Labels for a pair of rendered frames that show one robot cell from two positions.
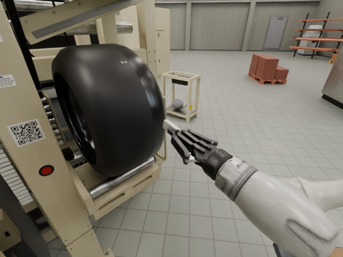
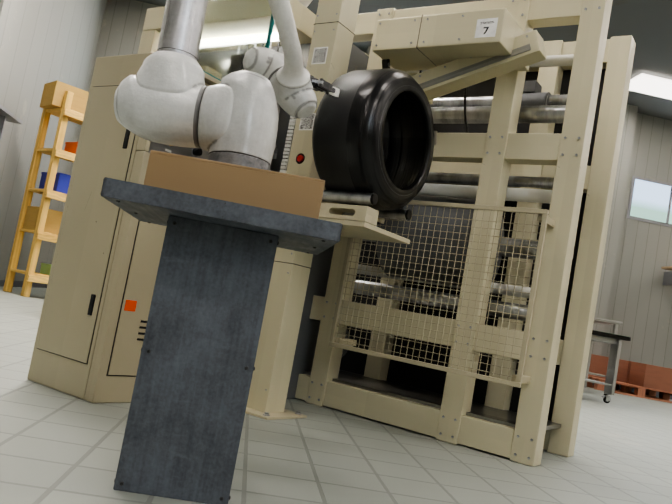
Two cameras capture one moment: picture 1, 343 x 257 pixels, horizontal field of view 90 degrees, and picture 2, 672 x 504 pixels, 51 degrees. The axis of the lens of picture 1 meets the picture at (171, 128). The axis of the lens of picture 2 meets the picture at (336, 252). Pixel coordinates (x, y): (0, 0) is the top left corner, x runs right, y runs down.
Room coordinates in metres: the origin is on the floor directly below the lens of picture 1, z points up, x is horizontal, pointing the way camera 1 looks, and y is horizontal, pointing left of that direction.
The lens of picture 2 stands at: (0.06, -2.41, 0.47)
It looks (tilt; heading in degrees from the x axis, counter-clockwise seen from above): 5 degrees up; 78
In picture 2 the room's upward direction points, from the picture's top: 10 degrees clockwise
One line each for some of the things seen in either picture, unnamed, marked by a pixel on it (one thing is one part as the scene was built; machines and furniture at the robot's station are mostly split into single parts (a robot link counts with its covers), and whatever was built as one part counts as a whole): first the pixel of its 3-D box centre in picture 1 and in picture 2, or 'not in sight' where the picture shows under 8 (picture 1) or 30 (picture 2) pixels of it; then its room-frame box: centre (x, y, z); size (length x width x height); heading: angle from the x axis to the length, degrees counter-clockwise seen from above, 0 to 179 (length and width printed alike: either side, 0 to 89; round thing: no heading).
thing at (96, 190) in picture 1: (124, 174); (337, 196); (0.60, 0.22, 0.90); 0.35 x 0.05 x 0.05; 133
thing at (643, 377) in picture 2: not in sight; (627, 377); (6.94, 7.06, 0.25); 1.38 x 0.94 x 0.50; 174
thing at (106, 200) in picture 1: (125, 184); (333, 212); (0.59, 0.23, 0.84); 0.36 x 0.09 x 0.06; 133
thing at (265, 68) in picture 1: (267, 68); not in sight; (5.78, -3.12, 0.36); 1.19 x 0.85 x 0.72; 173
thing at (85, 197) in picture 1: (74, 178); not in sight; (0.57, 0.45, 0.90); 0.40 x 0.03 x 0.10; 43
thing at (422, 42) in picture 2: not in sight; (446, 41); (1.00, 0.43, 1.71); 0.61 x 0.25 x 0.15; 133
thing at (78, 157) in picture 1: (99, 148); (373, 211); (0.80, 0.41, 0.90); 0.35 x 0.05 x 0.05; 133
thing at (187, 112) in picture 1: (180, 96); not in sight; (3.06, -0.16, 0.40); 0.60 x 0.35 x 0.80; 54
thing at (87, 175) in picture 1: (113, 175); (350, 229); (0.69, 0.32, 0.80); 0.37 x 0.36 x 0.02; 43
